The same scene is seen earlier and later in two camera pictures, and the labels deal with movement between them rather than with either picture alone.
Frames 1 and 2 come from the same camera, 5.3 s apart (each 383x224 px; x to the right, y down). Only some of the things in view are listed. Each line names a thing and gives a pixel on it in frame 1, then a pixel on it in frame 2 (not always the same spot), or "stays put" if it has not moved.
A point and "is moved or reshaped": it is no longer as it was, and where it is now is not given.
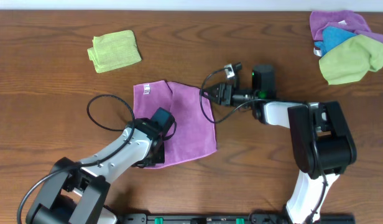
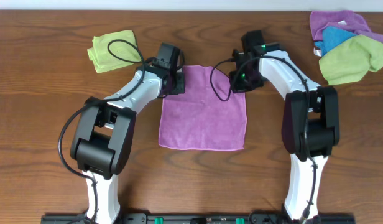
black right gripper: (224, 94) to (238, 83)
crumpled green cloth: (350, 61) stays put
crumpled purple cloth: (348, 20) stays put
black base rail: (230, 218) stays put
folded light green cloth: (114, 51) stays put
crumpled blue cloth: (332, 37) stays put
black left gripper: (158, 154) to (178, 86)
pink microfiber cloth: (189, 107) is moved or reshaped
